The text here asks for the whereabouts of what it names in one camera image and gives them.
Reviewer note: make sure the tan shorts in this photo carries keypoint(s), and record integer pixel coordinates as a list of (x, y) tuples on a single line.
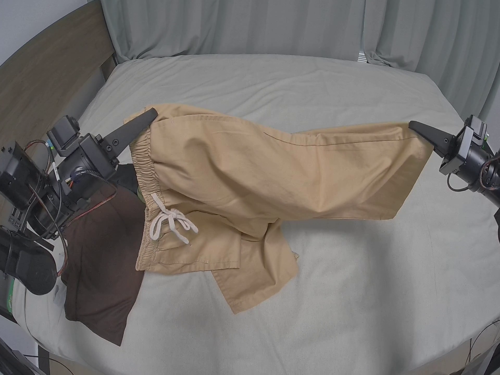
[(273, 162)]

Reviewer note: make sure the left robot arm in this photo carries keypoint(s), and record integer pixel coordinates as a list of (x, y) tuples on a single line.
[(23, 182)]

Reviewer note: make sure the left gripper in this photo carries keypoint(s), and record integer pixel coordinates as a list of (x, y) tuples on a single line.
[(92, 158)]

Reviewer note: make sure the brown garment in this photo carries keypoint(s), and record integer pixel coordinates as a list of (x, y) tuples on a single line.
[(101, 256)]

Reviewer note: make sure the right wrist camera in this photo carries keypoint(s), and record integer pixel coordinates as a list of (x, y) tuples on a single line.
[(477, 131)]

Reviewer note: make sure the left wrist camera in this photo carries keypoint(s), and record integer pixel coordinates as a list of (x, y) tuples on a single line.
[(64, 135)]

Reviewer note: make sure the wide grey-green curtain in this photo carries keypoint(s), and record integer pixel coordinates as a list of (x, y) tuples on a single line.
[(234, 14)]

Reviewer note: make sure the narrow grey-green curtain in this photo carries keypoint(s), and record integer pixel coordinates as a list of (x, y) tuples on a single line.
[(429, 22)]

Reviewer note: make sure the green garment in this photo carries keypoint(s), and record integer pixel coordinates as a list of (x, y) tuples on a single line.
[(141, 199)]

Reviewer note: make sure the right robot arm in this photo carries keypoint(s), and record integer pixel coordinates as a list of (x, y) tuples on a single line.
[(490, 178)]

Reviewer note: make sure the black garment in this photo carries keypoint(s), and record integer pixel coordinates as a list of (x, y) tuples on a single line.
[(125, 176)]

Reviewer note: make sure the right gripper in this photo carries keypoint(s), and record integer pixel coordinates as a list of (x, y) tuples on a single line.
[(459, 158)]

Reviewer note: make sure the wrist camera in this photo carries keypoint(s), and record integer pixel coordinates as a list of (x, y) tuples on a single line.
[(64, 135), (477, 131)]

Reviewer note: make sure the bed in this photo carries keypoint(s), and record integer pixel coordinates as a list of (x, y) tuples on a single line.
[(273, 76)]

